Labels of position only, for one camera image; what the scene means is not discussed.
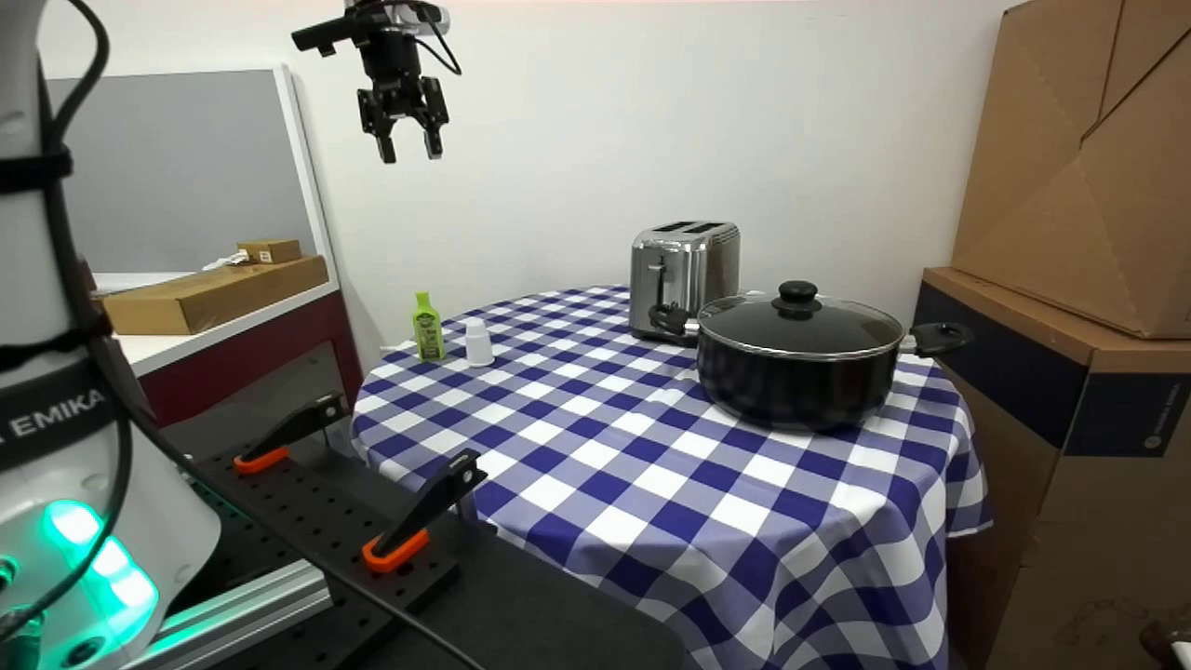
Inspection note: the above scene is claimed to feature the white top red cabinet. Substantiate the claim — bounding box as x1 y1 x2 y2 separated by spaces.
90 275 369 431

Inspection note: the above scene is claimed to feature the dark gray base platform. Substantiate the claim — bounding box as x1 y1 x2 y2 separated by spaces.
147 348 700 670

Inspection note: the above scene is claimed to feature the flat cardboard box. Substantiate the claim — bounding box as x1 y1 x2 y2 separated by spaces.
97 251 334 339

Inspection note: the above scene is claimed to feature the silver metal toaster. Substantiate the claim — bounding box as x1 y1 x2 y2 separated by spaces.
625 216 745 348

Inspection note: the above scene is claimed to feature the cardboard box with blue band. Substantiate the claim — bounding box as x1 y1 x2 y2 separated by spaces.
909 266 1191 670

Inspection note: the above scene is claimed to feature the black orange spring clamp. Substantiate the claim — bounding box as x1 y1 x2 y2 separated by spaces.
228 393 353 486
358 448 491 580

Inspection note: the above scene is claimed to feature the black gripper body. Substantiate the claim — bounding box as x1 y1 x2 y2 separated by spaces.
353 0 455 133

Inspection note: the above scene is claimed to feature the pot lid with knob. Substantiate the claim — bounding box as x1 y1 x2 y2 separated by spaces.
695 275 909 367

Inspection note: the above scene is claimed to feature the gray partition panel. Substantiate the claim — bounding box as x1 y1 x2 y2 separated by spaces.
44 63 340 288

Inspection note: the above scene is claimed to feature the black cooking pot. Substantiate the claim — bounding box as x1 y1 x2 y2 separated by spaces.
680 313 976 436

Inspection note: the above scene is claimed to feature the small white salt cellar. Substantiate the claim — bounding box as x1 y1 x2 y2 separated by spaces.
457 313 499 371

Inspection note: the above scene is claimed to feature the small cardboard box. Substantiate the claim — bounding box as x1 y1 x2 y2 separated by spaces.
232 235 306 267

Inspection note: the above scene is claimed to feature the yellow-green plastic bottle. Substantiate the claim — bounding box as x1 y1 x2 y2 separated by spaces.
411 288 451 370

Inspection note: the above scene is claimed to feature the black perforated mounting board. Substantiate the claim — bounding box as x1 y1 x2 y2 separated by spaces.
182 421 504 670

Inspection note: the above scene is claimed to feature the large cardboard box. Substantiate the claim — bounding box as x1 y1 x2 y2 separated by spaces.
951 0 1191 348

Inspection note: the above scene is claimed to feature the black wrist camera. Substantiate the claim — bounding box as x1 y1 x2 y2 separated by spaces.
287 8 365 60

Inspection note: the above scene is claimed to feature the aluminium frame rail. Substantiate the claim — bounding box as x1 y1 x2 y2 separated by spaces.
118 555 340 670

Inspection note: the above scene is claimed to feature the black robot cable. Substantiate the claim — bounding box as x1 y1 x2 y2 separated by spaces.
0 0 141 649

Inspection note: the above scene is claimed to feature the blue white checkered tablecloth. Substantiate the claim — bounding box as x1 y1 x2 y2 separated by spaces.
348 283 997 670

